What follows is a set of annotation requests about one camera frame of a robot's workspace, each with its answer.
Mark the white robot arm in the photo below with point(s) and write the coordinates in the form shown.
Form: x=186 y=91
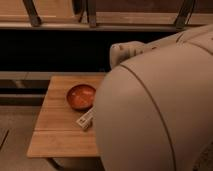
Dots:
x=154 y=111

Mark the red-brown bowl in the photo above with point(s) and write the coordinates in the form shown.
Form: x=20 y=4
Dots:
x=80 y=97

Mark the small white box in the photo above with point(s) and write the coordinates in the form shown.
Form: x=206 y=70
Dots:
x=85 y=121

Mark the middle metal shelf bracket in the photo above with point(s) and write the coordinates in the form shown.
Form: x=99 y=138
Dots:
x=91 y=12

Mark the metal shelf bracket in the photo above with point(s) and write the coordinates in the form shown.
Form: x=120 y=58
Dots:
x=34 y=18
x=184 y=13
x=91 y=12

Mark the left metal shelf bracket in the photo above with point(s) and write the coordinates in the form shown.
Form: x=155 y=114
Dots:
x=34 y=18

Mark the right metal shelf bracket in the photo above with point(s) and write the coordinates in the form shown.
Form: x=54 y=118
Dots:
x=184 y=13

